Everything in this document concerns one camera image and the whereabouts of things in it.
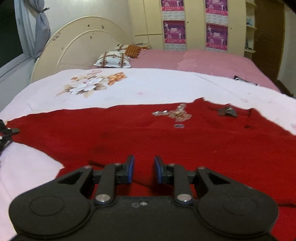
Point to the cream corner shelf unit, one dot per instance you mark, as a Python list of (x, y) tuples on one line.
[(250, 29)]

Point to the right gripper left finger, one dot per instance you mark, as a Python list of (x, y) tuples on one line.
[(100, 183)]

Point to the striped small garment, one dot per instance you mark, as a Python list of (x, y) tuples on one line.
[(237, 78)]

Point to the dark wooden door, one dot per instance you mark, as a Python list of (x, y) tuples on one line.
[(269, 37)]

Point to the cream bed headboard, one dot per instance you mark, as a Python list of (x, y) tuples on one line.
[(78, 45)]

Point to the purple poster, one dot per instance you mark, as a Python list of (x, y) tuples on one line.
[(174, 32), (216, 7), (216, 37), (172, 5)]

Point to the lower right purple poster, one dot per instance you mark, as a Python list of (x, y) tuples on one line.
[(216, 37)]

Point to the floral white pillow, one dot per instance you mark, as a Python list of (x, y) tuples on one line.
[(113, 59)]

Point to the lower left purple poster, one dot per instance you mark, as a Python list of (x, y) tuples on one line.
[(174, 32)]

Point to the upper left purple poster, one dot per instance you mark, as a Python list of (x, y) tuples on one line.
[(172, 5)]

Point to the pink mattress cover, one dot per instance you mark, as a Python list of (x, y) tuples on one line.
[(205, 62)]

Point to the red knit sweater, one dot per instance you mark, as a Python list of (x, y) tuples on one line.
[(247, 148)]

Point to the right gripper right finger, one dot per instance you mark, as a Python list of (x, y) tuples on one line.
[(181, 180)]

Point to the cream wardrobe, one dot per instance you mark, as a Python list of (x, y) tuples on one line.
[(147, 25)]

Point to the orange checked pillow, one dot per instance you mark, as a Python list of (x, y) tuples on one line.
[(132, 50)]

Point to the white floral bed sheet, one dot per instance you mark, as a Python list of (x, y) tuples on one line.
[(23, 168)]

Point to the grey tied curtain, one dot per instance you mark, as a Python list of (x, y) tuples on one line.
[(42, 29)]

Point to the upper right purple poster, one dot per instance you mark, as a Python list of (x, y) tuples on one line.
[(216, 7)]

